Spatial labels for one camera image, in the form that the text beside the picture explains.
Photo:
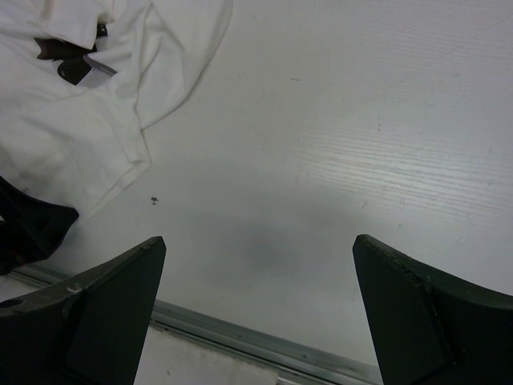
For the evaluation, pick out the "aluminium table edge rail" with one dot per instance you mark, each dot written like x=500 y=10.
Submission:
x=295 y=363

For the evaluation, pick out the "white printed t-shirt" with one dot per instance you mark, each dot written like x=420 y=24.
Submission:
x=81 y=80

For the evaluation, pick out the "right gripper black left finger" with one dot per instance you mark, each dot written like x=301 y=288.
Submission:
x=87 y=329

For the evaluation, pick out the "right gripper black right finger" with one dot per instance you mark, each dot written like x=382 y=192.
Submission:
x=428 y=326

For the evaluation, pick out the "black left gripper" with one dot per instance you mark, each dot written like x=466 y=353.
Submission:
x=31 y=229

